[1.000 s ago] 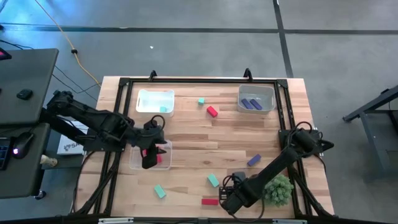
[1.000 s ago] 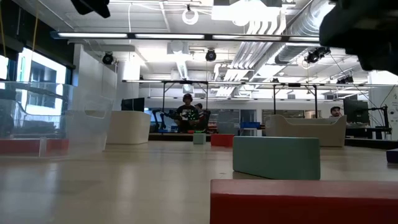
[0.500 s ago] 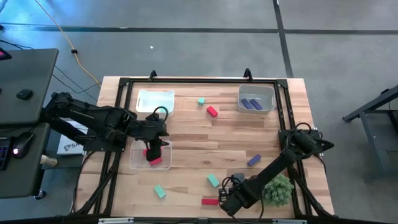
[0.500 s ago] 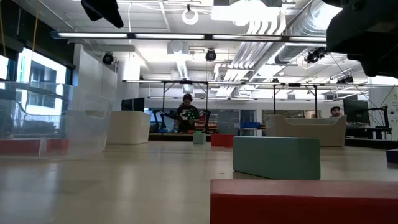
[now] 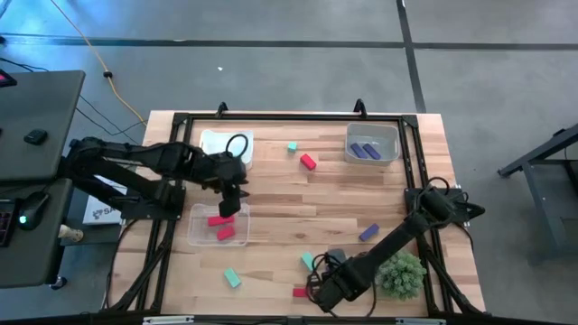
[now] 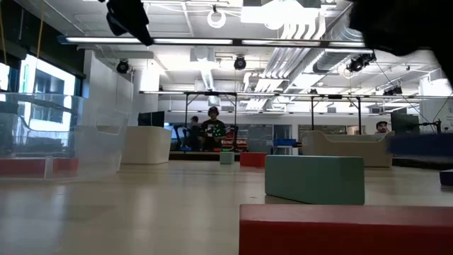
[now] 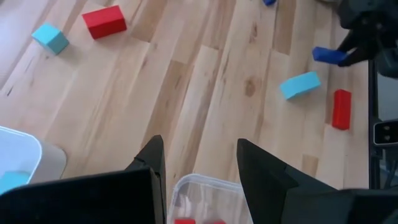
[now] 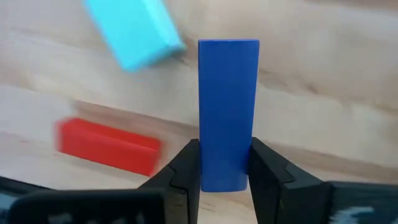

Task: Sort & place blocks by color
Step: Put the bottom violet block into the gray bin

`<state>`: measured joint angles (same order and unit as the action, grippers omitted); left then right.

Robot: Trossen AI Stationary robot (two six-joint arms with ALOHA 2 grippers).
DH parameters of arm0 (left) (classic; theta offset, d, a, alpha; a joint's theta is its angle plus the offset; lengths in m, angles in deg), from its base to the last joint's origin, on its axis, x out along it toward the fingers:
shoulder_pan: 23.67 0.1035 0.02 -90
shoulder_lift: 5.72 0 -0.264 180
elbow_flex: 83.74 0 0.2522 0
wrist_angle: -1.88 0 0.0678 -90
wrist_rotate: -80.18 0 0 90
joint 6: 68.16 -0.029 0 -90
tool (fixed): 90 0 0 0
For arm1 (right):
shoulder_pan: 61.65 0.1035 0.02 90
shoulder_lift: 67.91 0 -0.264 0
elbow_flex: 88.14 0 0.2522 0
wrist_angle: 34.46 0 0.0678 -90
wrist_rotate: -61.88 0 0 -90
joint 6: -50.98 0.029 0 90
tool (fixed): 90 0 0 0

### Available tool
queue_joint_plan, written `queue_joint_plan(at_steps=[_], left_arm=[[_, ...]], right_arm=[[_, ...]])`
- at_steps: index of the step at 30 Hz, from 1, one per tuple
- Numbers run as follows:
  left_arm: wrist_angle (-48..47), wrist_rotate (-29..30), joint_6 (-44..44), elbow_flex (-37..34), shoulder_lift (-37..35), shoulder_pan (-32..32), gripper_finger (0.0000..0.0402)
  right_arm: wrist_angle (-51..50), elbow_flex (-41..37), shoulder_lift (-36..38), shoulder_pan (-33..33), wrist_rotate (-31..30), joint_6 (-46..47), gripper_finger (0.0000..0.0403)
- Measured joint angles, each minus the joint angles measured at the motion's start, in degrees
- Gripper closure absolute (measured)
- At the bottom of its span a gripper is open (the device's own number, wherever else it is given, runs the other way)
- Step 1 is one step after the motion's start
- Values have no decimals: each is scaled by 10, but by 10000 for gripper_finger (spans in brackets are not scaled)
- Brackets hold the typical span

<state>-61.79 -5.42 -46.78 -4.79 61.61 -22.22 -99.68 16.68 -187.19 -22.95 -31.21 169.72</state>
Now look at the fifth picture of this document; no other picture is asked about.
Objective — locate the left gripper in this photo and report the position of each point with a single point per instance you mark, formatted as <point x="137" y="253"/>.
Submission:
<point x="230" y="173"/>

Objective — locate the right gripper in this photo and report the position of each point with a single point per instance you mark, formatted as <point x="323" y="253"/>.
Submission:
<point x="338" y="284"/>

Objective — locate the teal rectangular block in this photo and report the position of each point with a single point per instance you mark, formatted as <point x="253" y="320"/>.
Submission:
<point x="232" y="277"/>
<point x="307" y="261"/>

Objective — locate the red wooden block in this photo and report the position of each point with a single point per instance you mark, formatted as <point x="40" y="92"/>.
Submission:
<point x="308" y="161"/>
<point x="214" y="221"/>
<point x="226" y="233"/>
<point x="299" y="292"/>

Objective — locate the purple rectangular block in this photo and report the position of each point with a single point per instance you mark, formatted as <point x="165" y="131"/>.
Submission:
<point x="372" y="151"/>
<point x="359" y="151"/>
<point x="369" y="232"/>

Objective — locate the small teal cube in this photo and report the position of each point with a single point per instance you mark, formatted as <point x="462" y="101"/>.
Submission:
<point x="292" y="146"/>

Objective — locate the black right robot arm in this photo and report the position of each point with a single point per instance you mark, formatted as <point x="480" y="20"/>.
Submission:
<point x="393" y="241"/>

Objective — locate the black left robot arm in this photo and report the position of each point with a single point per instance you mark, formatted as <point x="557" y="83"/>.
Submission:
<point x="135" y="155"/>

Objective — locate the white plastic bin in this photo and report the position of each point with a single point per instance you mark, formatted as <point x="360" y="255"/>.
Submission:
<point x="212" y="140"/>

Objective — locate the green artificial plant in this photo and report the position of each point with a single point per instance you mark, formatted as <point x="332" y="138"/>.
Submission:
<point x="404" y="277"/>

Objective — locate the clear plastic bin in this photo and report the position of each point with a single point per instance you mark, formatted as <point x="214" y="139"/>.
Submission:
<point x="198" y="234"/>

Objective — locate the white printed box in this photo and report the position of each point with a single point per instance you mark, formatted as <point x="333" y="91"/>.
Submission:
<point x="104" y="212"/>

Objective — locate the grey plastic bin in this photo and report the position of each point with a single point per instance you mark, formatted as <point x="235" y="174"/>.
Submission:
<point x="384" y="133"/>

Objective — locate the beige plastic object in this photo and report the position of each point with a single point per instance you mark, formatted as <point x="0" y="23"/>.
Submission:
<point x="71" y="233"/>

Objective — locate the dark grey desk top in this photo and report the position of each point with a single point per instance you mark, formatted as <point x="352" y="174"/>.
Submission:
<point x="31" y="262"/>
<point x="45" y="104"/>

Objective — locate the small black device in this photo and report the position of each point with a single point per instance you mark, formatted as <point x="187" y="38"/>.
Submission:
<point x="35" y="136"/>

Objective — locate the black computer mouse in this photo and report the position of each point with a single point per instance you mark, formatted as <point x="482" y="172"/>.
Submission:
<point x="32" y="208"/>

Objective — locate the black desk caster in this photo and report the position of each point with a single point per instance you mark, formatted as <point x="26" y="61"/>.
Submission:
<point x="58" y="283"/>

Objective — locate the grey side table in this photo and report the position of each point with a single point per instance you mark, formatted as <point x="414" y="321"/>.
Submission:
<point x="542" y="180"/>

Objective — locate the black keyboard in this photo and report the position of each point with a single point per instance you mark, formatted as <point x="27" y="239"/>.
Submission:
<point x="6" y="223"/>

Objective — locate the black device red light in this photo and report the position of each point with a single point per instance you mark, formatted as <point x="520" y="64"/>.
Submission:
<point x="6" y="79"/>

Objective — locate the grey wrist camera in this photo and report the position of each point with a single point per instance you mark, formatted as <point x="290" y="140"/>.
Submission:
<point x="337" y="255"/>

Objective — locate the black frame clamp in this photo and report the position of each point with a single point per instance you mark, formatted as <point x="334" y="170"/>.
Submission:
<point x="221" y="109"/>
<point x="360" y="106"/>

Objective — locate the black aluminium table frame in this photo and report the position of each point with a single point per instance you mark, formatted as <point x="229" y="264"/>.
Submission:
<point x="293" y="116"/>

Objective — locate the silver metal bracket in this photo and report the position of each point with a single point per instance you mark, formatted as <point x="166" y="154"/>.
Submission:
<point x="167" y="320"/>
<point x="420" y="321"/>

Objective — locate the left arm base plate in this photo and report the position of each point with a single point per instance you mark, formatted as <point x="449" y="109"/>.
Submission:
<point x="135" y="214"/>

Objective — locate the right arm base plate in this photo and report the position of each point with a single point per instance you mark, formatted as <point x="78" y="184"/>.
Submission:
<point x="410" y="195"/>

